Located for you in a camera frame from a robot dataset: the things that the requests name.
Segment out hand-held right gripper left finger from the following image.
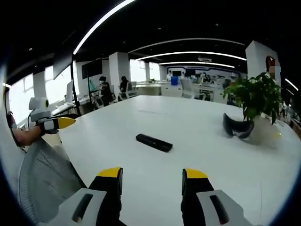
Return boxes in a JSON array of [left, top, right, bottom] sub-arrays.
[[46, 167, 123, 226]]

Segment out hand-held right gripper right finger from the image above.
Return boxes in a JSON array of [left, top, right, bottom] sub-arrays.
[[180, 168, 254, 226]]

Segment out black remote control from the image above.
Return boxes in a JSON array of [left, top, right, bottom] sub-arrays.
[[135, 133, 174, 153]]

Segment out computer monitor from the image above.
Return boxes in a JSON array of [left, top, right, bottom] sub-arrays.
[[65, 80, 74, 106]]

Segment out white office chair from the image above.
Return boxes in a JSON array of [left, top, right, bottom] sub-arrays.
[[180, 78, 206, 99], [90, 90, 105, 110], [117, 81, 138, 101]]

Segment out grey mesh office chair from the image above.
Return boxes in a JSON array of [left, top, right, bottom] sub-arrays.
[[18, 137, 87, 224]]

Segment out black headset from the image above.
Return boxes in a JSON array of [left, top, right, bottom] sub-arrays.
[[222, 113, 255, 139]]

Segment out white plant pot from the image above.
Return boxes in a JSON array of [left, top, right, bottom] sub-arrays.
[[249, 114, 283, 145]]

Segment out green potted plant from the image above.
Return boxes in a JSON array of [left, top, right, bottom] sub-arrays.
[[222, 72, 283, 125]]

